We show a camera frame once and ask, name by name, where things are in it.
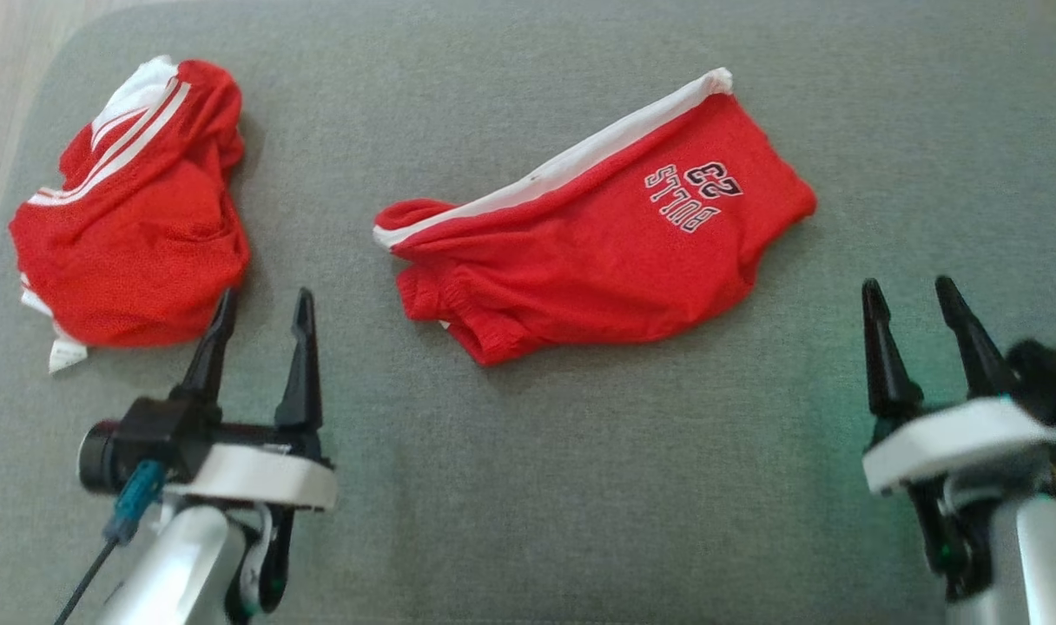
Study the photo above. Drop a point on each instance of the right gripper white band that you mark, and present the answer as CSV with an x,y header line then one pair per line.
x,y
953,443

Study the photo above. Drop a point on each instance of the red white jersey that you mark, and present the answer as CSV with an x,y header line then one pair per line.
x,y
137,243

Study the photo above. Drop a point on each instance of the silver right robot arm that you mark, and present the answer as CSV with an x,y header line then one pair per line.
x,y
1045,564

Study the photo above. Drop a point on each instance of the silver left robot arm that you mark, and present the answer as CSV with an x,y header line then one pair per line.
x,y
176,573

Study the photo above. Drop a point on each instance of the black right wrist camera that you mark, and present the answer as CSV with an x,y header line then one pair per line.
x,y
1049,382

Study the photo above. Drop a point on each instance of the red Bulls 23 shorts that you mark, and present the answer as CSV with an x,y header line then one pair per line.
x,y
580,260

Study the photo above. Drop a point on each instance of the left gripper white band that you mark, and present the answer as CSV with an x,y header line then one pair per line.
x,y
259,477

